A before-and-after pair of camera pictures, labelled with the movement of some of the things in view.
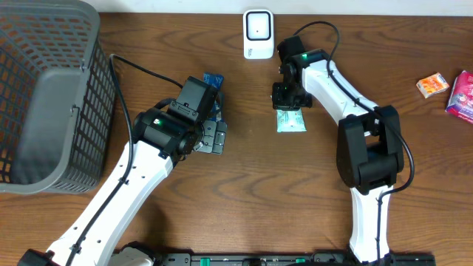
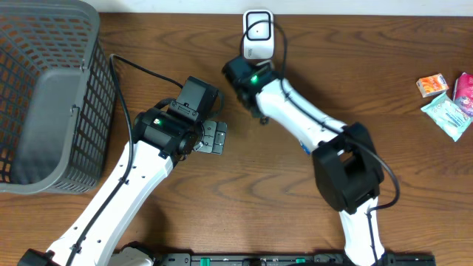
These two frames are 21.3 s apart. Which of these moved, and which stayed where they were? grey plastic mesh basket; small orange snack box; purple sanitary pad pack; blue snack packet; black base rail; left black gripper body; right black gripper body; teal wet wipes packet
Moved: blue snack packet; teal wet wipes packet; right black gripper body
Stayed: purple sanitary pad pack; left black gripper body; black base rail; small orange snack box; grey plastic mesh basket
